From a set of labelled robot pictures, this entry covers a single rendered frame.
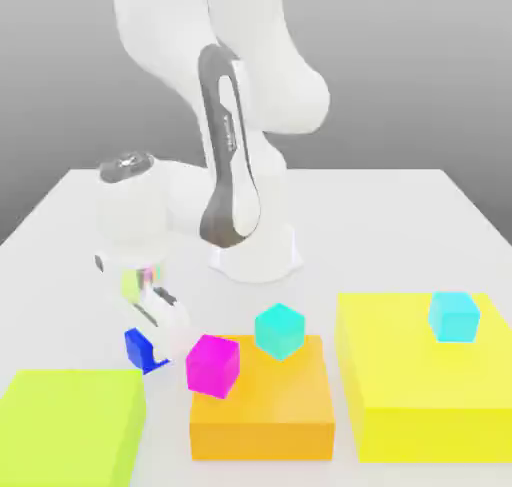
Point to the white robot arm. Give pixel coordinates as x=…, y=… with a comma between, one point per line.
x=168, y=55

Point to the large lime green box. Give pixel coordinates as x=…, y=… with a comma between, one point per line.
x=68, y=427

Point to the large orange box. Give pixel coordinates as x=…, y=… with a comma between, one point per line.
x=272, y=415

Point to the large yellow box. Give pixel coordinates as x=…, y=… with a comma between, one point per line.
x=424, y=395

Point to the small light cyan cube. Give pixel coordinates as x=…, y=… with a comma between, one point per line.
x=454, y=317

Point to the small magenta cube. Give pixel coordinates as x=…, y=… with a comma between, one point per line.
x=212, y=367

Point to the small blue cube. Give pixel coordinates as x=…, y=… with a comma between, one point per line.
x=136, y=351

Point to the small turquoise cube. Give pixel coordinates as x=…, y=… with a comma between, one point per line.
x=280, y=331

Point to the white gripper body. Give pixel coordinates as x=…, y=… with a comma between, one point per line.
x=166, y=323

